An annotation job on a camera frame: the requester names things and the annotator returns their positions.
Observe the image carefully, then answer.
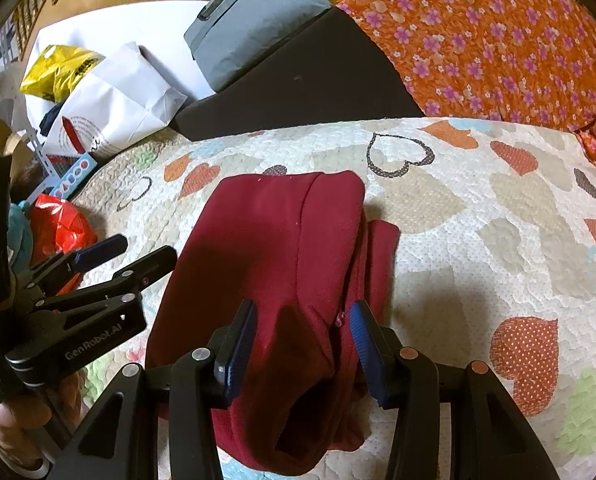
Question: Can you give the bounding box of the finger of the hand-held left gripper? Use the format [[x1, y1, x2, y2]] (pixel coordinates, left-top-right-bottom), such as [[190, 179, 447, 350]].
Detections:
[[30, 245, 179, 313], [14, 233, 129, 297]]

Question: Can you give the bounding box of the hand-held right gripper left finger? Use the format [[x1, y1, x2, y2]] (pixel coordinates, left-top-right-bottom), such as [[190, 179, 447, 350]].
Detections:
[[45, 298, 259, 480]]

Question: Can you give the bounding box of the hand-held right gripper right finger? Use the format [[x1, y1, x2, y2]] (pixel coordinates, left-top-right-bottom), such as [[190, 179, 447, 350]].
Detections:
[[349, 299, 561, 480]]

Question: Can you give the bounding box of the dark red garment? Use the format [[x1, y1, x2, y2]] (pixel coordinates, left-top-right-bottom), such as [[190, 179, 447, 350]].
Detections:
[[145, 170, 402, 473]]

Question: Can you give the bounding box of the person's left hand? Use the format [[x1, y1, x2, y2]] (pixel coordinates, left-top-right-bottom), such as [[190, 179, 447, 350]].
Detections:
[[0, 379, 85, 467]]

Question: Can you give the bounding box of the red plastic bag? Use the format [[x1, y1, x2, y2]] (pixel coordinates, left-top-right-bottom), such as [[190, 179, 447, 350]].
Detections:
[[28, 193, 99, 297]]

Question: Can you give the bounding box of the blue box with red circles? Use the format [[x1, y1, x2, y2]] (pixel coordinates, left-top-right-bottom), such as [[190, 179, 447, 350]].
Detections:
[[48, 153, 97, 202]]

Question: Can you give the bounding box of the teal cloth item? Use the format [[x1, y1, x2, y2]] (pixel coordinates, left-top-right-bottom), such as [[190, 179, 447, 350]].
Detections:
[[7, 201, 33, 263]]

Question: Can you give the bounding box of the white paper bag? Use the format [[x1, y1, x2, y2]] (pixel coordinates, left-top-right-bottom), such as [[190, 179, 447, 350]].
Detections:
[[43, 41, 189, 159]]

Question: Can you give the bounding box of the heart-patterned quilt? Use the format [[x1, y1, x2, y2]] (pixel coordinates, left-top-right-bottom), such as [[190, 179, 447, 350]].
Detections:
[[70, 116, 596, 480]]

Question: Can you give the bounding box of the yellow plastic bag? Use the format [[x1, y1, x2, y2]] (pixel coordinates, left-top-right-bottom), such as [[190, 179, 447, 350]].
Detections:
[[20, 44, 103, 102]]

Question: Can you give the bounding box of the white floor mat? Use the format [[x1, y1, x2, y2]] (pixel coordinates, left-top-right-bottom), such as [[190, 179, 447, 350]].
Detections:
[[0, 0, 220, 128]]

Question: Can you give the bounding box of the black foam cushion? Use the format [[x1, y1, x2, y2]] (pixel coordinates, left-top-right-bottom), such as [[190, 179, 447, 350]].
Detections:
[[170, 6, 427, 142]]

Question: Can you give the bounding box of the grey fabric bag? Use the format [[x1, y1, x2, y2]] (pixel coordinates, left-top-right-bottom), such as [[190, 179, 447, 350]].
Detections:
[[183, 0, 332, 94]]

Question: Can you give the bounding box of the orange floral blanket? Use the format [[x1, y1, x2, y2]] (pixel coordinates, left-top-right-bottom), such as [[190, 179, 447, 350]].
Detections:
[[335, 0, 596, 192]]

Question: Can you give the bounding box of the white wire rack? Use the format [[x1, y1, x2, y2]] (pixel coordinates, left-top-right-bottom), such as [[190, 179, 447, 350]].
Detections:
[[0, 95, 61, 193]]

